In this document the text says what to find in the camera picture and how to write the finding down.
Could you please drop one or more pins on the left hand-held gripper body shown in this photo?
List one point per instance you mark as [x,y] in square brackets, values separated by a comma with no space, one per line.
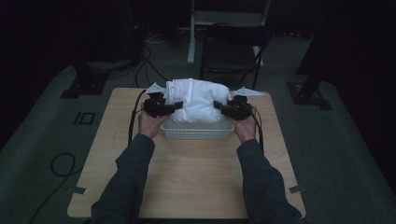
[157,104]

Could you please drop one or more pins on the person's right hand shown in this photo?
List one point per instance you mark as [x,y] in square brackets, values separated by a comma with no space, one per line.
[246,129]

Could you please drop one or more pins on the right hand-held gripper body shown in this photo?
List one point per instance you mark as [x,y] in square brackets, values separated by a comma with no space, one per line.
[239,107]

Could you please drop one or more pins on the black stand base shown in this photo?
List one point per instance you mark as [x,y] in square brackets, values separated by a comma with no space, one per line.
[85,84]
[308,96]

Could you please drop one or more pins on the person's left hand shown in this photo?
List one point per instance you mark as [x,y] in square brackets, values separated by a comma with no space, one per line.
[151,124]

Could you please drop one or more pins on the white plastic basket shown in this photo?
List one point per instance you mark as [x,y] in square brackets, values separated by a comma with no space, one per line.
[197,130]

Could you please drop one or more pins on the white cloth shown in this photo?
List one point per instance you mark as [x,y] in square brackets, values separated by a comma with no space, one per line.
[197,99]

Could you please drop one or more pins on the black folding chair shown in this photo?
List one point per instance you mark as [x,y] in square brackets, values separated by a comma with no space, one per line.
[229,56]

